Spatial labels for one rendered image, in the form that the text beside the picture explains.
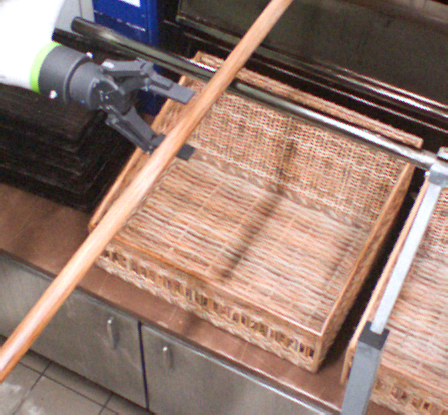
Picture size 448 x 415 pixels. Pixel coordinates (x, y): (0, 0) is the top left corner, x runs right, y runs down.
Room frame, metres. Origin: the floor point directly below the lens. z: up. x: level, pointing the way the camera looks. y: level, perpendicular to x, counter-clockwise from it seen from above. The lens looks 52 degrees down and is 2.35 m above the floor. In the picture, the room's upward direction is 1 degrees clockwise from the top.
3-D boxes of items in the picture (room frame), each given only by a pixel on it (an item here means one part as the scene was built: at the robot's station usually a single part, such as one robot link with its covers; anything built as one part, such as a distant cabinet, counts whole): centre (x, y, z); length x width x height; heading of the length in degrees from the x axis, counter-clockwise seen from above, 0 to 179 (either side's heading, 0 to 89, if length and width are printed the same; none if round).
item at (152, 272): (1.28, -0.07, 0.72); 0.56 x 0.49 x 0.28; 61
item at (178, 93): (1.08, 0.08, 1.26); 0.07 x 0.03 x 0.01; 62
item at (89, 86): (1.15, 0.20, 1.19); 0.09 x 0.07 x 0.08; 62
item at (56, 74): (1.18, 0.26, 1.19); 0.12 x 0.06 x 0.09; 152
